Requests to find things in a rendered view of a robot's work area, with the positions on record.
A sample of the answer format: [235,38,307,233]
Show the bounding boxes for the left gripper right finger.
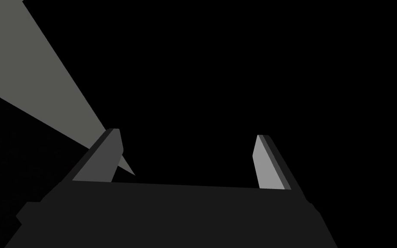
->
[252,134,304,199]

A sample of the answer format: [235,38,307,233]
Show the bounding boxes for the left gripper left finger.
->
[62,128,124,183]

